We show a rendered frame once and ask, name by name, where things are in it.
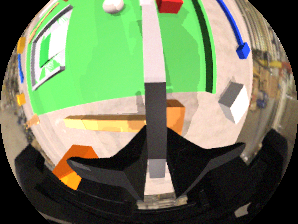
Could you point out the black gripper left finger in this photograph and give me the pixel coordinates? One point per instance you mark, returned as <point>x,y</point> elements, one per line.
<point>127,168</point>

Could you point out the white cube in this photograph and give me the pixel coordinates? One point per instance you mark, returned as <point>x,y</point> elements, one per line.
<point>234,102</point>

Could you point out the white ball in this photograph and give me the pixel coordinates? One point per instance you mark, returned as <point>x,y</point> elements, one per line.
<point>113,6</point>

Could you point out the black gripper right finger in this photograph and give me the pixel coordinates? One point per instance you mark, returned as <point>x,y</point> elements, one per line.
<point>188,163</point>

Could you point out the green flat mat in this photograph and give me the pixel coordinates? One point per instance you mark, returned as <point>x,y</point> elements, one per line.
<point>104,58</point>

